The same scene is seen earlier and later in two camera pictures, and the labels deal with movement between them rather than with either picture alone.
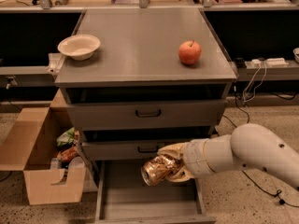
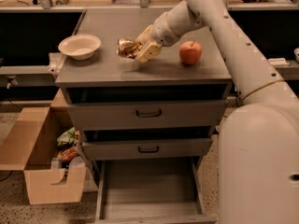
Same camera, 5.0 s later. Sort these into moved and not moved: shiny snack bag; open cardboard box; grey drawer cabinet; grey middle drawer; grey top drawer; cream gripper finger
Moved: cream gripper finger; shiny snack bag
Not moved: grey drawer cabinet; grey middle drawer; open cardboard box; grey top drawer
